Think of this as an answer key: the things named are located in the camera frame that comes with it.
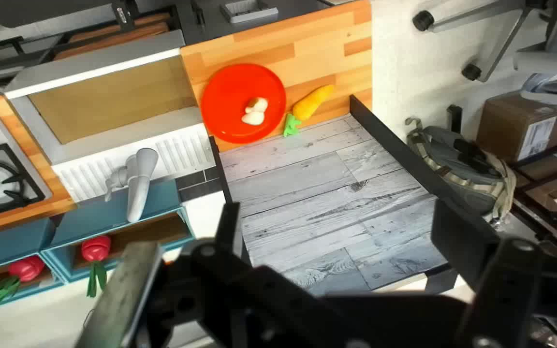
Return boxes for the grey tripod legs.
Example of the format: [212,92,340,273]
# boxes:
[409,0,552,84]

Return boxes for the blue toy drawer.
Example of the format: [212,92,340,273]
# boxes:
[40,206,196,283]
[0,254,67,318]

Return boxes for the white toy food piece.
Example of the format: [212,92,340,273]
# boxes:
[239,96,270,128]

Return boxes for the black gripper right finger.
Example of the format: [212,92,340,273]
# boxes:
[461,239,545,348]

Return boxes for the grey wood-print backdrop board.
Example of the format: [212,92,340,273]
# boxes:
[216,115,452,299]

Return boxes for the red toy radish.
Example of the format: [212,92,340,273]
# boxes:
[0,256,48,308]
[78,235,113,300]

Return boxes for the silver toy faucet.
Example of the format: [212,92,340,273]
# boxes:
[102,146,162,225]

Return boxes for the orange plastic plate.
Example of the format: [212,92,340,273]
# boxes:
[198,63,287,146]

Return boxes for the grey backpack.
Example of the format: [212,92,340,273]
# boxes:
[405,125,519,225]

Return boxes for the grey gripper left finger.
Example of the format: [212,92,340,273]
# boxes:
[73,241,164,348]

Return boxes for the yellow toy carrot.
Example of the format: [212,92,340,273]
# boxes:
[280,84,338,140]

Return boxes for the white toy sink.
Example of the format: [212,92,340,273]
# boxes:
[3,28,220,206]

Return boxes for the wooden toy kitchen countertop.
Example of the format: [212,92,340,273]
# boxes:
[0,0,374,241]

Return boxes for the brown cardboard box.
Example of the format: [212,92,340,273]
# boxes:
[473,92,557,167]

